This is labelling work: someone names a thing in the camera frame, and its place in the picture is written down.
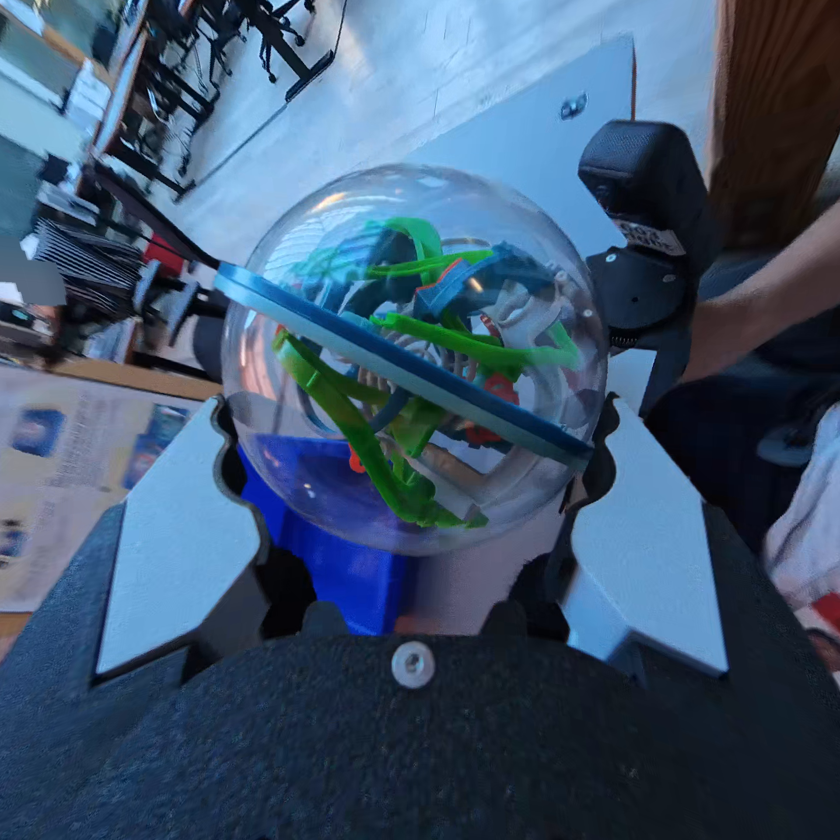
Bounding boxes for blue plastic bin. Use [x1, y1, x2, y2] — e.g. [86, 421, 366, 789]
[235, 433, 422, 637]

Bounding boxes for person's right forearm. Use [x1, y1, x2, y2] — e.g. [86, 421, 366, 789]
[682, 202, 840, 387]

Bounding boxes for long wooden top desk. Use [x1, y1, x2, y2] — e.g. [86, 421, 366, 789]
[88, 0, 221, 199]

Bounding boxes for clear plastic maze ball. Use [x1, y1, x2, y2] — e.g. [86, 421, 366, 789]
[220, 163, 608, 557]

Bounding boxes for grey shoe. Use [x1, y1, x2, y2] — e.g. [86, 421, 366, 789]
[756, 400, 832, 468]

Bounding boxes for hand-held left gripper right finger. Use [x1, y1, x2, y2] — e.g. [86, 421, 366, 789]
[548, 392, 731, 677]

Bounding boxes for black desk frame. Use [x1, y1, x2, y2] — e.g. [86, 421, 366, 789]
[233, 0, 343, 103]

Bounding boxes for person's white shirt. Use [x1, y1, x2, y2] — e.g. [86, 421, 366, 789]
[763, 403, 840, 665]

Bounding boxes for person's dark pants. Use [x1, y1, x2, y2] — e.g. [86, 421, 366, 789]
[646, 341, 840, 553]

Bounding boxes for stack of dark panels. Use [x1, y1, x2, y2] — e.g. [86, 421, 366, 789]
[29, 217, 147, 317]

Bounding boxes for printed instruction sheet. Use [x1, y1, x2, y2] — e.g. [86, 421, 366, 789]
[0, 366, 206, 613]

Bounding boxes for instruction sheet on board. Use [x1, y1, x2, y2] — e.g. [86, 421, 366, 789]
[51, 356, 221, 403]

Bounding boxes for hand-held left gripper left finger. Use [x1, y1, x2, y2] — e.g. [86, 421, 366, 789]
[96, 395, 271, 677]

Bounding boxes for wooden post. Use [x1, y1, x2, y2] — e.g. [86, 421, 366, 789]
[709, 0, 840, 252]

